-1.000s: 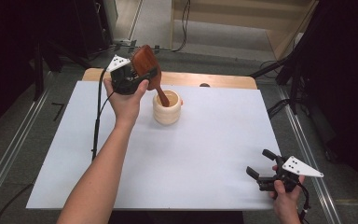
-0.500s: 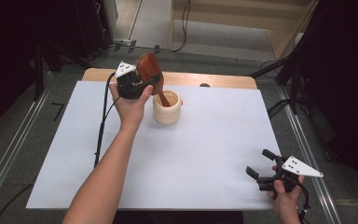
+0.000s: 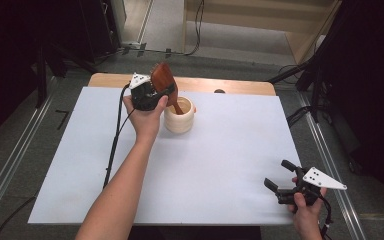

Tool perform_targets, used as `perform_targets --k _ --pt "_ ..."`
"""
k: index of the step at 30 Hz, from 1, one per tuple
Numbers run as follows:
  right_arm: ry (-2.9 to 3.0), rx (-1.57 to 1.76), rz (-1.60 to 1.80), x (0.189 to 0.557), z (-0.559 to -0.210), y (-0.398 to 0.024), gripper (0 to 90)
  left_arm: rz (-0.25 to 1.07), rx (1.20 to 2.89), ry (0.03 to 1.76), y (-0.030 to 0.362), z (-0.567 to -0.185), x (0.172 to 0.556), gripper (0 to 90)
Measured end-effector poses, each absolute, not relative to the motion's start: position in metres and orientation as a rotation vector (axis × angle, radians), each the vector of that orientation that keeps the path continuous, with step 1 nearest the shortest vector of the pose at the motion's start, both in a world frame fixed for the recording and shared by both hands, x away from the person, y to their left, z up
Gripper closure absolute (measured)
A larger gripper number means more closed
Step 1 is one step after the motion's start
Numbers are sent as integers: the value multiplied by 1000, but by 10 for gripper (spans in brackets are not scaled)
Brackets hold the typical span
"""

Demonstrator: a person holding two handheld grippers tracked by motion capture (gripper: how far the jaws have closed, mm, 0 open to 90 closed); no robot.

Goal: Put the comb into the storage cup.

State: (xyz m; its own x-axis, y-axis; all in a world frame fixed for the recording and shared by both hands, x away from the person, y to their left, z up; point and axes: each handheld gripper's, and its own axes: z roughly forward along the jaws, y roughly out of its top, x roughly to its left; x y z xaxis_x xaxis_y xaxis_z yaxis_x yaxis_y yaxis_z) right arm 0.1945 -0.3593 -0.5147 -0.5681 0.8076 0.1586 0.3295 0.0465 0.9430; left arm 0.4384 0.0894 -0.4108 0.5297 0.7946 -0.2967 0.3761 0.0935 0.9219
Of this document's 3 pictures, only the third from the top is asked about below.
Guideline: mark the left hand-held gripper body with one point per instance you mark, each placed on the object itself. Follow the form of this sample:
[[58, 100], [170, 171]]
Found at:
[[143, 98]]

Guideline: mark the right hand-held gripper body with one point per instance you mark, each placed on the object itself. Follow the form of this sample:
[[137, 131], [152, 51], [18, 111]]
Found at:
[[308, 193]]

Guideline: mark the wooden spatula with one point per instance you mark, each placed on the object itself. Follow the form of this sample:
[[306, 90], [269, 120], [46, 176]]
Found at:
[[162, 75]]

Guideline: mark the cream ribbed cup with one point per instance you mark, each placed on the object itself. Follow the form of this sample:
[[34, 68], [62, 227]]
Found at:
[[180, 125]]

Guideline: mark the person's right hand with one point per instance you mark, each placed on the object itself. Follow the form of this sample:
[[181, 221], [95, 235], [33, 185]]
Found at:
[[306, 216]]

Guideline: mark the person's left hand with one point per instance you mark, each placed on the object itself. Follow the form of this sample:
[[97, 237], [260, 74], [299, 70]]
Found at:
[[146, 125]]

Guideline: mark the white board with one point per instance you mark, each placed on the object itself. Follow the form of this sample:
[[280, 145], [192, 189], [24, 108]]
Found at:
[[220, 160]]

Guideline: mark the light wooden table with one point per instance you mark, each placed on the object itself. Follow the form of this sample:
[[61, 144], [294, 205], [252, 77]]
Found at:
[[240, 87]]

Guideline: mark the black metal stand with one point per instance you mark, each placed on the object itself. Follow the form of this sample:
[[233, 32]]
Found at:
[[41, 76], [316, 86]]

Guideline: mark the black cabinet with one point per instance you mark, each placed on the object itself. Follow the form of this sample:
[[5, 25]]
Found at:
[[98, 26]]

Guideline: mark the black curtain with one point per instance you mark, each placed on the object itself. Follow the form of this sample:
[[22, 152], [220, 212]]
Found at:
[[3, 66], [370, 83]]

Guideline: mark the metal floor rail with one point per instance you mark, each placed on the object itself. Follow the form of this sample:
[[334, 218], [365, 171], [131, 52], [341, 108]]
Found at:
[[333, 200], [16, 153]]

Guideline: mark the light wooden shelf frame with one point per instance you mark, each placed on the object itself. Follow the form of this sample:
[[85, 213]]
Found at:
[[246, 15]]

